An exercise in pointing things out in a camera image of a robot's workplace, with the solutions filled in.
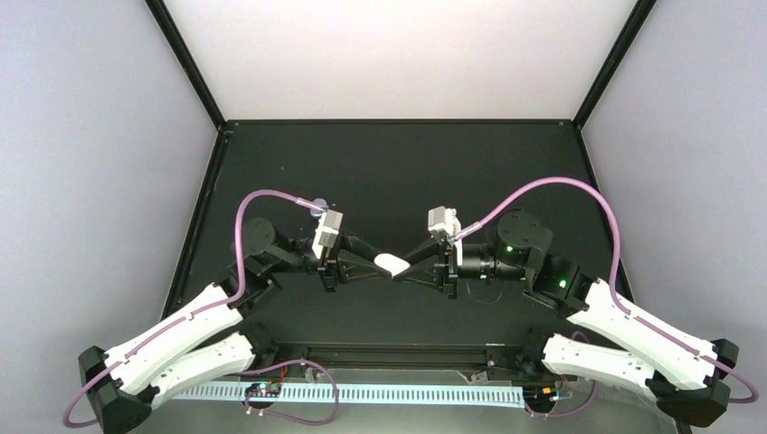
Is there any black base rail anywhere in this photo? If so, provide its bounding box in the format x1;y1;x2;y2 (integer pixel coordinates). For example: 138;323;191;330
251;342;562;387

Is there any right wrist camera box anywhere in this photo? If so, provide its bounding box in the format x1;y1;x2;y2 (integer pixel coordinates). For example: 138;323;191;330
427;206;463;266

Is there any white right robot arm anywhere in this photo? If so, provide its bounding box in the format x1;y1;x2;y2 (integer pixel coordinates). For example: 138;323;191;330
375;207;739;428

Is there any purple earbud charging case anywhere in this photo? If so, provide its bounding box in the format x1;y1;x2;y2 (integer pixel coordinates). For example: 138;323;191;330
310;198;329;220

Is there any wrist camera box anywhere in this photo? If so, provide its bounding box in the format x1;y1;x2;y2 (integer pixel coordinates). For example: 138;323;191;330
427;206;463;266
311;210;344;259

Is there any black enclosure frame post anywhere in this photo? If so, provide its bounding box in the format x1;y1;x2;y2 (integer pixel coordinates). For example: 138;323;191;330
145;0;226;130

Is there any white slotted cable duct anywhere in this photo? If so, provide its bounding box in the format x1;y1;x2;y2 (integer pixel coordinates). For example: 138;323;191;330
175;381;525;409

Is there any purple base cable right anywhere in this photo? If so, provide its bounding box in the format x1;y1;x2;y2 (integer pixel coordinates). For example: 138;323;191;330
524;332;601;420

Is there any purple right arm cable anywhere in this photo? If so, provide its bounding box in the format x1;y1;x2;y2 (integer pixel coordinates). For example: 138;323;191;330
452;176;760;403

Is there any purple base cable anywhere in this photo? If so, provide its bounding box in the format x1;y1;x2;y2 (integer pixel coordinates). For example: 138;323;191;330
242;357;342;426
524;332;601;420

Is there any white earbud charging case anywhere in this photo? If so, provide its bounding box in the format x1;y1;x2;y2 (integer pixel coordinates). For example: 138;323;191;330
374;253;411;277

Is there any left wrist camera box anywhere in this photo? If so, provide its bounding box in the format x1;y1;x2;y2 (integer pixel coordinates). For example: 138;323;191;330
311;210;344;259

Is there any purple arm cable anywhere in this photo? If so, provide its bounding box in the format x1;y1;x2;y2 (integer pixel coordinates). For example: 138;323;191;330
62;189;327;429
452;176;760;403

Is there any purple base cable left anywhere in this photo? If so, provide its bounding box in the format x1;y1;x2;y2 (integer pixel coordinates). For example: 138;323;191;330
242;357;342;426

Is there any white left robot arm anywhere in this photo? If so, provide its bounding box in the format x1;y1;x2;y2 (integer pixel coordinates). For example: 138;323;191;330
78;212;409;433

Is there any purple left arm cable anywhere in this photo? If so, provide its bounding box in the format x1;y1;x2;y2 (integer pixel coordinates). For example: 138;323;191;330
62;189;327;429

